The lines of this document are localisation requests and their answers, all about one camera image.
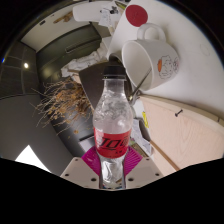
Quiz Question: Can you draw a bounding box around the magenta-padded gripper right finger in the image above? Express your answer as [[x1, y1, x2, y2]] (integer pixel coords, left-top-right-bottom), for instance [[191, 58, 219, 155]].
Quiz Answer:
[[122, 146, 164, 190]]

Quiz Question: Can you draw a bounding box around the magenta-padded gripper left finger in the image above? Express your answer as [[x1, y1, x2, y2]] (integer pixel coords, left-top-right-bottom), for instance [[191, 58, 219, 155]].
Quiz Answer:
[[59, 148, 103, 189]]

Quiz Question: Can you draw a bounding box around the clear red-labelled drink bottle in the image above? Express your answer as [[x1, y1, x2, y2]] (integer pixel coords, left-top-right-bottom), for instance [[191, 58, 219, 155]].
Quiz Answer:
[[92, 64, 134, 189]]

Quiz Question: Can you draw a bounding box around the clear bag of papers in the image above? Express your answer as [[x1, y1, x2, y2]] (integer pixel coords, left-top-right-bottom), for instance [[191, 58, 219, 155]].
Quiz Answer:
[[129, 118, 154, 156]]

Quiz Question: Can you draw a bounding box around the long ceiling light strip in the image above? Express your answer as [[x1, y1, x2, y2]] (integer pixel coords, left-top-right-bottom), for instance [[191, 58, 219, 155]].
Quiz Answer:
[[14, 144, 52, 173]]

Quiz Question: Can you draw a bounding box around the small yellow tag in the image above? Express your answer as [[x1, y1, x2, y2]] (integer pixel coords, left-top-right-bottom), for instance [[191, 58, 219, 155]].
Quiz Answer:
[[142, 110, 150, 129]]

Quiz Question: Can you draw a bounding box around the light wooden drawing board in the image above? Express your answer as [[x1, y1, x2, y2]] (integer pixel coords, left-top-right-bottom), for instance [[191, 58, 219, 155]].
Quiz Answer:
[[138, 94, 224, 172]]

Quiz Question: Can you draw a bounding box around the metal spoon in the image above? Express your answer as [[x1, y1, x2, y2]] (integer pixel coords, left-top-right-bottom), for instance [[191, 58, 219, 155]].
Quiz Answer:
[[126, 66, 153, 104]]

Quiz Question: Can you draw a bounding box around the dried plant in grey pot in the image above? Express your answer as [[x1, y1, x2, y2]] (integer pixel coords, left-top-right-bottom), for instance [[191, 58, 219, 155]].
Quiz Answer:
[[31, 60, 113, 136]]

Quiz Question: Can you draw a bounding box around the white cartoon-print mug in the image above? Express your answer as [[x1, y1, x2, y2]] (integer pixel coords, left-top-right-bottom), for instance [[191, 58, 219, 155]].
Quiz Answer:
[[121, 22, 181, 92]]

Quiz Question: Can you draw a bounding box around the dark double door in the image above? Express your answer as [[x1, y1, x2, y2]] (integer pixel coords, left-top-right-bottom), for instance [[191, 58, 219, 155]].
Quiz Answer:
[[35, 23, 103, 81]]

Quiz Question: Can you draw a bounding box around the wooden figure sculpture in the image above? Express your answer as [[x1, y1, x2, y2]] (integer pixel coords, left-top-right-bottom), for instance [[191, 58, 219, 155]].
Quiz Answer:
[[53, 11, 74, 24]]

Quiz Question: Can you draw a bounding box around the flat round red coaster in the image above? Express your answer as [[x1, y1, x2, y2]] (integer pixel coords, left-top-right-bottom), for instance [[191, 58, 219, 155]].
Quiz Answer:
[[125, 4, 149, 28]]

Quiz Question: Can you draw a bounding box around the stack of papers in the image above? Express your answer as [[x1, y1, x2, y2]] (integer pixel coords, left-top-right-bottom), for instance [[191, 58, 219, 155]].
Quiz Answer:
[[98, 6, 119, 28]]

